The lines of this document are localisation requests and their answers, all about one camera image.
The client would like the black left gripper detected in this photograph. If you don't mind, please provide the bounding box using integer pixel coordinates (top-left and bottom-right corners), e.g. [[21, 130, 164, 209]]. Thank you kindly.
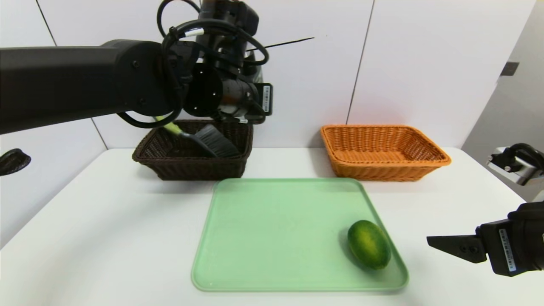
[[252, 83, 273, 116]]

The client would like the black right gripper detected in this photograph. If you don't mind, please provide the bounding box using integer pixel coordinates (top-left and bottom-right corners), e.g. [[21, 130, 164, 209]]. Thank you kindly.
[[426, 201, 544, 278]]

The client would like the green handled grey bristle brush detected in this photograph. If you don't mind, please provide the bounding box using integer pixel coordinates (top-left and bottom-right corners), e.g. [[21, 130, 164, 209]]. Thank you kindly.
[[155, 116, 241, 159]]

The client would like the dark brown wicker basket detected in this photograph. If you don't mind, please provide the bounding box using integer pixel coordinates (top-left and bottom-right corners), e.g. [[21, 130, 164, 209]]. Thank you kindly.
[[131, 119, 254, 181]]

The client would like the orange wicker basket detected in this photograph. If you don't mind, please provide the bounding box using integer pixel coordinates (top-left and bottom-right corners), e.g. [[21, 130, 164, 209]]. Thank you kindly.
[[320, 124, 452, 183]]

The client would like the thin black zip tie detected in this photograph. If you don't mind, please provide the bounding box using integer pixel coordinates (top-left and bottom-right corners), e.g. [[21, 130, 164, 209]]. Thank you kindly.
[[246, 37, 315, 52]]

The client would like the green mango fruit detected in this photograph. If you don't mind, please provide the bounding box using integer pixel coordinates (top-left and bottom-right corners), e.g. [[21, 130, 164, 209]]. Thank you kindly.
[[347, 220, 392, 271]]

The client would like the light green plastic tray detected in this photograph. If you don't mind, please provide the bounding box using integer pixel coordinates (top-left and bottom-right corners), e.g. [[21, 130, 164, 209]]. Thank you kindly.
[[191, 177, 410, 293]]

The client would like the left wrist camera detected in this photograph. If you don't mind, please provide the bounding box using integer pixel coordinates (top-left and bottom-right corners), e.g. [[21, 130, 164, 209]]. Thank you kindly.
[[198, 0, 261, 41]]

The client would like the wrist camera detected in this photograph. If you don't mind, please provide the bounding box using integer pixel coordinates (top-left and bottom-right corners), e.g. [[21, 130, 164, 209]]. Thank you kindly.
[[487, 147, 544, 186], [198, 0, 261, 41]]

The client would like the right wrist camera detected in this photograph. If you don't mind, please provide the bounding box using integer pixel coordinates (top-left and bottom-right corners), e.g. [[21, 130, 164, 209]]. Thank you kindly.
[[487, 147, 544, 186]]

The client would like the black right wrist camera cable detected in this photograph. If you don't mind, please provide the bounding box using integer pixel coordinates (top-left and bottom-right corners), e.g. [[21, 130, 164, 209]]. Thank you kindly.
[[495, 143, 544, 170]]

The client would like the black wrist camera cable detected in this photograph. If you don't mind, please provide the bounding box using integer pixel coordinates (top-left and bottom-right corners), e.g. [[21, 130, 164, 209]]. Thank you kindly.
[[495, 143, 544, 170], [156, 0, 271, 129]]

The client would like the black left wrist camera cable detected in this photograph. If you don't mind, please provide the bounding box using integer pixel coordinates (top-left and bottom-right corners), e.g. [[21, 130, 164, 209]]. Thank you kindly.
[[156, 0, 271, 129]]

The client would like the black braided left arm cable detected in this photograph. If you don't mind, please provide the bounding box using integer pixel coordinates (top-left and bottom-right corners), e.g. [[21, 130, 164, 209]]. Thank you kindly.
[[0, 148, 31, 176]]

